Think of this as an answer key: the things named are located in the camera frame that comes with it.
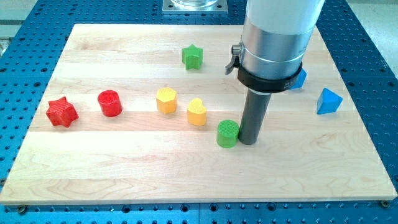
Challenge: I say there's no yellow hexagon block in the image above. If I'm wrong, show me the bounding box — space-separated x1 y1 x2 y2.
156 87 177 114

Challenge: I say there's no red star block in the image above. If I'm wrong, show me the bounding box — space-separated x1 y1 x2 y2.
46 96 79 128

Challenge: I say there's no yellow heart block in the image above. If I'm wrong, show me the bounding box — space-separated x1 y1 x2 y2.
187 98 207 126

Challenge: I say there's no green star block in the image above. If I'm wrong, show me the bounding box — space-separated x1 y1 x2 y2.
182 44 203 70

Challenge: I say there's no blue block behind arm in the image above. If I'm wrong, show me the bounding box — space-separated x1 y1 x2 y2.
290 68 307 90

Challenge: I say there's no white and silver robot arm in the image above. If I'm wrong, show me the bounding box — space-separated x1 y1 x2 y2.
224 0 325 94

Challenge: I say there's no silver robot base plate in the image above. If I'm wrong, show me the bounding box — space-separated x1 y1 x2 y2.
162 0 228 14

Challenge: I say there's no red cylinder block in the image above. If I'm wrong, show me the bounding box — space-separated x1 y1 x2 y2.
98 90 123 117

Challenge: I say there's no blue perforated metal table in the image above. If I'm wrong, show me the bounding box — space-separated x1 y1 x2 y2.
1 1 397 223

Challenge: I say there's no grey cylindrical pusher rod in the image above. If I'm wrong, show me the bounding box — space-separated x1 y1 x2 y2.
238 90 271 145

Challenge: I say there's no blue triangle block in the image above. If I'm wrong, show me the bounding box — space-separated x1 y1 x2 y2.
317 88 343 114

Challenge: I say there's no light wooden board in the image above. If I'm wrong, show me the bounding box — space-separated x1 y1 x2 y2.
1 24 397 205

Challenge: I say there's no green cylinder block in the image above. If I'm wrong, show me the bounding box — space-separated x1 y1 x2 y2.
216 119 239 148

